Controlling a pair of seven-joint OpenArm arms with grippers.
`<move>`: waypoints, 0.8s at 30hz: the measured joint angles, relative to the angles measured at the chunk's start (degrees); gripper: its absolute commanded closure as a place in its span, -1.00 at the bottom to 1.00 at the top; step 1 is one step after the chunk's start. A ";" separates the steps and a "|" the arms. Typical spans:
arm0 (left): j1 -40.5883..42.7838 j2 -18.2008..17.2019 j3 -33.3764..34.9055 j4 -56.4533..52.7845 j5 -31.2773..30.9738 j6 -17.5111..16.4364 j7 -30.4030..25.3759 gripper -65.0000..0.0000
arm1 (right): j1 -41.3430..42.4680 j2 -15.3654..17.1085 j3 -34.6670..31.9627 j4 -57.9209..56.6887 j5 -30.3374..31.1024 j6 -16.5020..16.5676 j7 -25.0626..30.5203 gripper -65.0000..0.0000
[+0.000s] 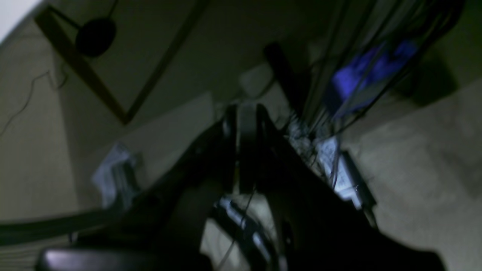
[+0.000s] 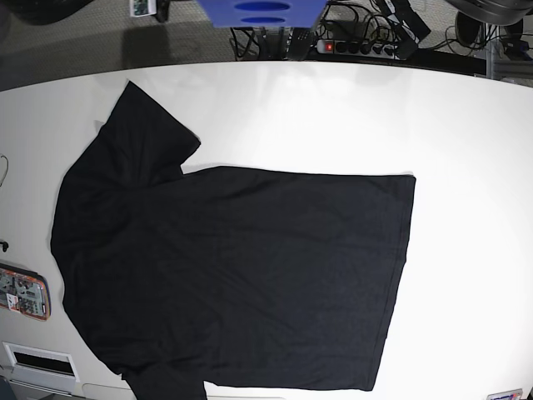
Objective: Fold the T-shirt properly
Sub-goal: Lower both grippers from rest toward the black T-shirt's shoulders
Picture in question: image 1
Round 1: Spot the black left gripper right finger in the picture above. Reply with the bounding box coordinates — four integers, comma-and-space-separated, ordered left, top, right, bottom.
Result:
256, 105, 445, 271

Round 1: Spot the black cable bundle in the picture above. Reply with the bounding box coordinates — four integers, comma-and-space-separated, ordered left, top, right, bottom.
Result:
294, 0, 464, 140

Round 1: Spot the blue plastic bin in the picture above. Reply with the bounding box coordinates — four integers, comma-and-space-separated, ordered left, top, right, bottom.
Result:
322, 40, 418, 119

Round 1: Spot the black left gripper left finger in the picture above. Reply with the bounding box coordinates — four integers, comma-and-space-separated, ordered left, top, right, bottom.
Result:
75, 106, 238, 271

